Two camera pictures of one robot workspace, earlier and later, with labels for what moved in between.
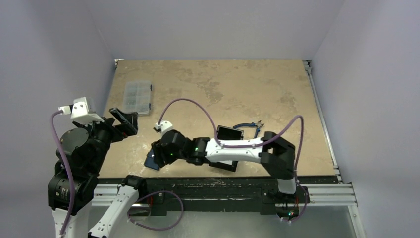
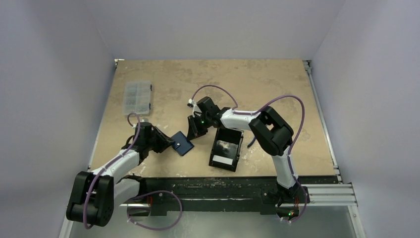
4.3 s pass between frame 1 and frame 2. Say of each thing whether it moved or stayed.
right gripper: moved
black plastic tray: stayed
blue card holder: moved
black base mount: stayed
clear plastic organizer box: stayed
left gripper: moved
